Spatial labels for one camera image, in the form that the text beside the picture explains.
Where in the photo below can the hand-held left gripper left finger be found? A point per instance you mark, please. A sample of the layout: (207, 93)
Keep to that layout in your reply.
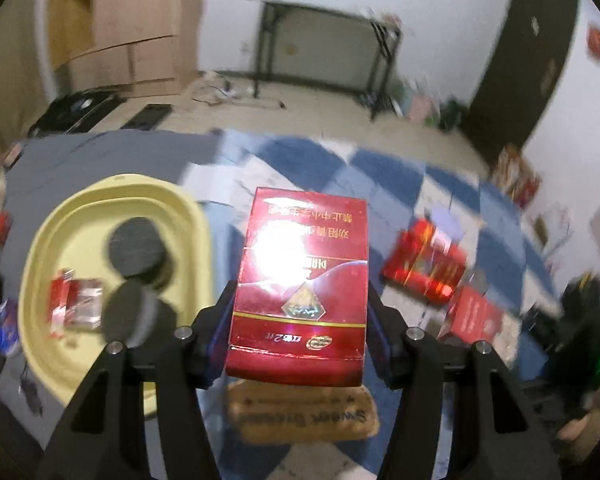
(219, 327)

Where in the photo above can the yellow plastic basin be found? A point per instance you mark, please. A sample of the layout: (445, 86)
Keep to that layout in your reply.
(190, 240)

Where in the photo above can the wooden wardrobe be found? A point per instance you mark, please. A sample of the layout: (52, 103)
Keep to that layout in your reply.
(125, 15)

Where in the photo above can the red box with gold stripe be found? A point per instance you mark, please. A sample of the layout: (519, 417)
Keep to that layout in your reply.
(300, 280)

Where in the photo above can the blue checkered fleece blanket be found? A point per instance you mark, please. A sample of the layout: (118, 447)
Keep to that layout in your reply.
(330, 165)

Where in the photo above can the red bags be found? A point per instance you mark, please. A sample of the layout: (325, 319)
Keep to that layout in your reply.
(517, 175)

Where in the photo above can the dark flat board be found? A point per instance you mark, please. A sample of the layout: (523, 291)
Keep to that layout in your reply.
(147, 116)

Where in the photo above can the black open suitcase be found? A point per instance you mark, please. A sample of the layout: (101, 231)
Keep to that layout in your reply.
(75, 110)

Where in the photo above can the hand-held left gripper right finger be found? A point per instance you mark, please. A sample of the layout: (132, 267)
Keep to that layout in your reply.
(376, 330)

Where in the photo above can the red and white box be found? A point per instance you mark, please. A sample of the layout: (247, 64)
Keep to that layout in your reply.
(77, 305)

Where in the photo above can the black round sponge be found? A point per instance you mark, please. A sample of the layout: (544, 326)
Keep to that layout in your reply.
(132, 312)
(137, 250)

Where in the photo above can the dark door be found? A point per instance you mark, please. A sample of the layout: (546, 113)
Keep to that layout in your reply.
(525, 60)

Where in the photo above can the pink box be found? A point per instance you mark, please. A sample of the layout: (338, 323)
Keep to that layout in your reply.
(420, 107)

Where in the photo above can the blue packet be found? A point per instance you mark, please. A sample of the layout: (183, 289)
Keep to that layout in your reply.
(7, 327)

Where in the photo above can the black folding table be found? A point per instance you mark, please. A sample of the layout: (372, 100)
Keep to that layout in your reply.
(325, 15)

